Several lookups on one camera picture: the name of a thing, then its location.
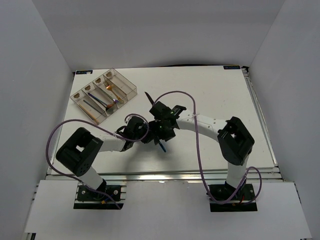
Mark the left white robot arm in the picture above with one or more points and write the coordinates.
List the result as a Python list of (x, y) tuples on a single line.
[(79, 152)]

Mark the blue label sticker left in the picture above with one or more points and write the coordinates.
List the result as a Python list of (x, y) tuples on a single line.
[(83, 72)]

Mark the iridescent purple spoon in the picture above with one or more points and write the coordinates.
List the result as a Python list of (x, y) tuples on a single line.
[(97, 99)]

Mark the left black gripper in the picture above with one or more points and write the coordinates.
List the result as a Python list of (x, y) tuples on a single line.
[(145, 127)]

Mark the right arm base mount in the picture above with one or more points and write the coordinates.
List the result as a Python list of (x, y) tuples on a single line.
[(242, 201)]

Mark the blue knife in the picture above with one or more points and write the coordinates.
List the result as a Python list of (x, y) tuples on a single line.
[(162, 146)]

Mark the black knife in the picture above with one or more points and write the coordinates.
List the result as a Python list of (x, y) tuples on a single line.
[(149, 98)]

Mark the black spoon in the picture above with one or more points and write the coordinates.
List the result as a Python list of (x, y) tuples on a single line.
[(106, 106)]

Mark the yellow chopstick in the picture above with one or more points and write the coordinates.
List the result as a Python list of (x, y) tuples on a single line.
[(90, 115)]

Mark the gold fork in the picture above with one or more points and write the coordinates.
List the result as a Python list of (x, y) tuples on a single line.
[(109, 88)]

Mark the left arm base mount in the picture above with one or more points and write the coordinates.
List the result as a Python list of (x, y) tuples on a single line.
[(113, 198)]

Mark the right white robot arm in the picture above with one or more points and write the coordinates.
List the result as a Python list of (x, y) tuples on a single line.
[(234, 139)]

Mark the clear plastic compartment organizer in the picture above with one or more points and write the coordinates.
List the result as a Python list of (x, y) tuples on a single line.
[(125, 89)]

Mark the blue label sticker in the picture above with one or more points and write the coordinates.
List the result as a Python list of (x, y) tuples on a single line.
[(231, 67), (83, 72)]

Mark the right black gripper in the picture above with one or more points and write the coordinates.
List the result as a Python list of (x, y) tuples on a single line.
[(153, 127)]

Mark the blue label sticker right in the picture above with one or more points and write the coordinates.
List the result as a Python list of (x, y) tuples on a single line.
[(231, 67)]

